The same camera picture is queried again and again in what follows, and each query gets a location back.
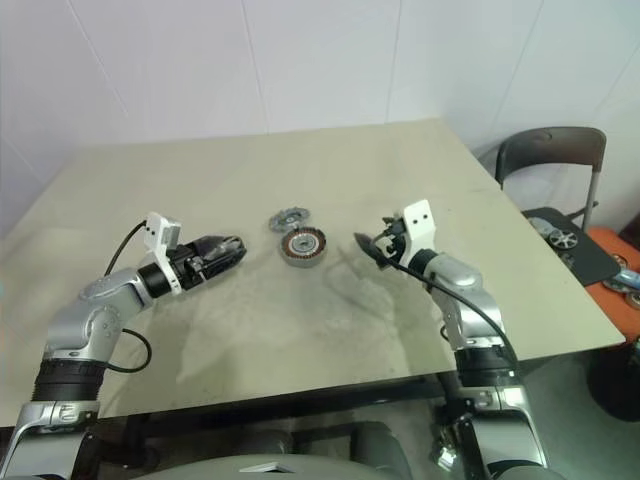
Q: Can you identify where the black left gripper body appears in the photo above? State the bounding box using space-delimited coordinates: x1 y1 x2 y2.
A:
172 242 214 292

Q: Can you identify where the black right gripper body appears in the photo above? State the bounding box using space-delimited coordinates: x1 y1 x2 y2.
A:
377 219 409 269

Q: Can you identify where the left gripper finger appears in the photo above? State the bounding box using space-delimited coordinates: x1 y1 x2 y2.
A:
202 247 247 276
197 233 246 256

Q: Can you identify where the silver spoked rotor wheel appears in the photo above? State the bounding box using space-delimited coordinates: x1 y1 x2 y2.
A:
547 224 581 251

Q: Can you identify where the black folding chair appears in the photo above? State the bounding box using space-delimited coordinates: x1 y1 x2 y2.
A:
477 126 622 289

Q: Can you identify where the grey rounded robot torso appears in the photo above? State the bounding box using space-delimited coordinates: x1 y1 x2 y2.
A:
94 452 381 480

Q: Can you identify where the orange stool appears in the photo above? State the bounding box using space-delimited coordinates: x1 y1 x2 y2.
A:
582 227 640 346

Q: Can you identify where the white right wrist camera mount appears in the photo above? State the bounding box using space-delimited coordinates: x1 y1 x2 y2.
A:
401 198 438 266

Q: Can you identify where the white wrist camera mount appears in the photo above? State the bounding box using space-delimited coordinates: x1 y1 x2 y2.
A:
142 212 183 296
401 198 438 266

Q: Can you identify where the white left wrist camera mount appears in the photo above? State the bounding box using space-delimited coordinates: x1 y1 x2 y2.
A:
142 212 183 296

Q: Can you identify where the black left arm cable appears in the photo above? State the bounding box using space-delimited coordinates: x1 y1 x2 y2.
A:
102 222 152 374

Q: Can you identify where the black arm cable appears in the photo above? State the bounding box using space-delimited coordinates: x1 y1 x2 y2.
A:
102 222 152 374
394 259 521 386

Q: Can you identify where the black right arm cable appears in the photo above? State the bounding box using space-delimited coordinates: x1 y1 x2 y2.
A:
394 259 521 386

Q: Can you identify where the black table frame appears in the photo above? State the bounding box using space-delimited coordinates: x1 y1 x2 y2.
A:
119 372 456 456

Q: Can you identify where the small metal bracket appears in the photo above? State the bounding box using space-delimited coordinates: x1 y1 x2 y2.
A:
431 433 459 471

